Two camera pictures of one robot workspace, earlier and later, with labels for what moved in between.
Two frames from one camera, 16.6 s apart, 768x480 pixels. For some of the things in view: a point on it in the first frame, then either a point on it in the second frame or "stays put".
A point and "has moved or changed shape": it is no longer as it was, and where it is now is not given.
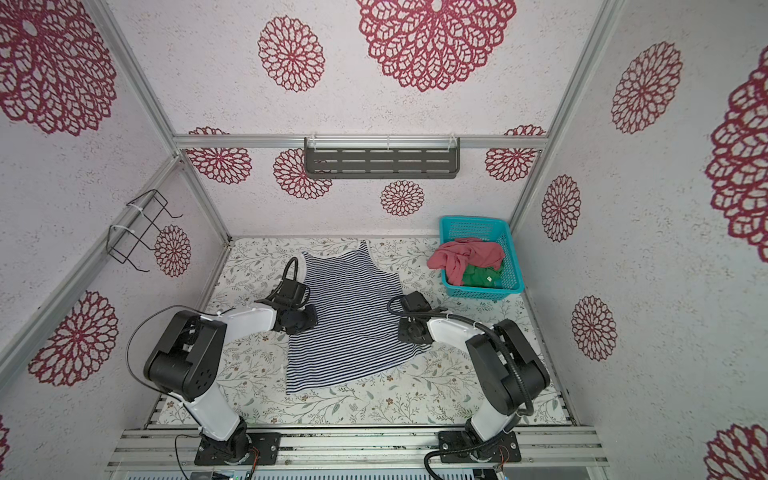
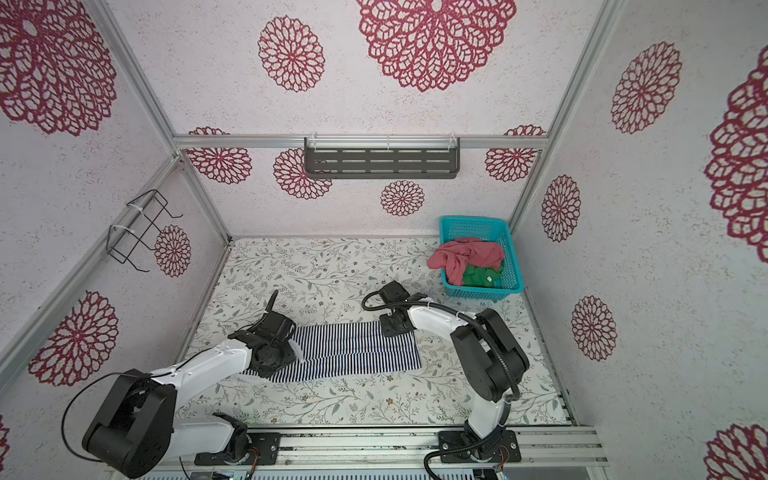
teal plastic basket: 495,229 stays put
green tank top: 482,277 stays put
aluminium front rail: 161,447 stays put
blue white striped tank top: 357,330 has moved or changed shape
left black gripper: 311,311 to 269,371
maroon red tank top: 453,255 stays put
